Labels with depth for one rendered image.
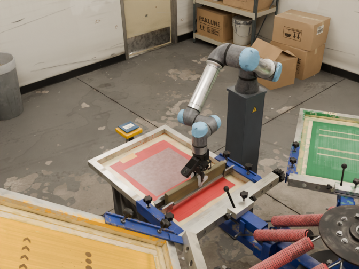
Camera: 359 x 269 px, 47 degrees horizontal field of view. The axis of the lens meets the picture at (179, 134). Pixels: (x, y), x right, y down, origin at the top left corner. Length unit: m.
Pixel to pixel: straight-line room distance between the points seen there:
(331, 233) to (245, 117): 1.26
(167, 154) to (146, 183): 0.29
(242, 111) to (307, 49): 3.05
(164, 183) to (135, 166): 0.23
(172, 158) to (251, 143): 0.64
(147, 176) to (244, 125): 0.75
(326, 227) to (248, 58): 0.93
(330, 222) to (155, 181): 1.03
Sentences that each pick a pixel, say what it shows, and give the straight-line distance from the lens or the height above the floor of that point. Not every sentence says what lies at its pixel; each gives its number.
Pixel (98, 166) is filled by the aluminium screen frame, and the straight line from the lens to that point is 2.39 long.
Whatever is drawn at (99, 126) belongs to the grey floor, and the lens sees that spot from 4.67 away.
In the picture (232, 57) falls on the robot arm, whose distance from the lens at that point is 2.15.
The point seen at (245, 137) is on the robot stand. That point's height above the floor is 0.90.
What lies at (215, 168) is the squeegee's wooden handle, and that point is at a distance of 2.21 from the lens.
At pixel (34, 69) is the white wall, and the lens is 5.63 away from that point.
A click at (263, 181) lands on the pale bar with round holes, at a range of 2.18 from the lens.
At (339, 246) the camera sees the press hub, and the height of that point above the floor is 1.31.
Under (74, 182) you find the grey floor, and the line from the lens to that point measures 3.92.
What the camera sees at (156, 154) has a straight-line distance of 2.50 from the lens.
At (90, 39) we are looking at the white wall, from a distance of 5.89.
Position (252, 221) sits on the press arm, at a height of 1.04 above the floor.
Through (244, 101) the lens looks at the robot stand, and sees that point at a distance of 2.62.
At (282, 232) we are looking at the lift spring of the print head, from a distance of 1.76.
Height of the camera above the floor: 2.40
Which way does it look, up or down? 33 degrees down
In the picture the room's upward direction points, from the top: 1 degrees counter-clockwise
